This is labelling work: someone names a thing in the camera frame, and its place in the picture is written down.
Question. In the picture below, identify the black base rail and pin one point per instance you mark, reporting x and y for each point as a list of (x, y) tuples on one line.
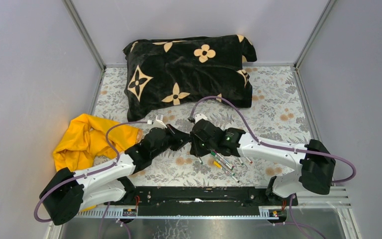
[(202, 201)]

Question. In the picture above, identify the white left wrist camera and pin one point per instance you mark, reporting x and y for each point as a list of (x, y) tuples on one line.
[(157, 121)]

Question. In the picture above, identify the black floral pillow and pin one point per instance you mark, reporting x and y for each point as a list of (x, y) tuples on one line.
[(163, 73)]

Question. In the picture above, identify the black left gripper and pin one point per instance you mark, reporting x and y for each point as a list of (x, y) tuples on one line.
[(179, 138)]

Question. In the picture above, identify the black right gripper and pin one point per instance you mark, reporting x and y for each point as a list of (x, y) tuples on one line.
[(195, 150)]

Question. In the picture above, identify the yellow cloth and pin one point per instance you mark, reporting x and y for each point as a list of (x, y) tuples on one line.
[(84, 140)]

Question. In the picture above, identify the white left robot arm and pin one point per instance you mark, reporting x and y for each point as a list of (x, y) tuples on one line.
[(71, 192)]

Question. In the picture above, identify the green cap marker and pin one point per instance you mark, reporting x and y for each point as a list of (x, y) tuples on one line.
[(212, 153)]

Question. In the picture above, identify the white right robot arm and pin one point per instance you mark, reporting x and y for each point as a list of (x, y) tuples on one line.
[(312, 168)]

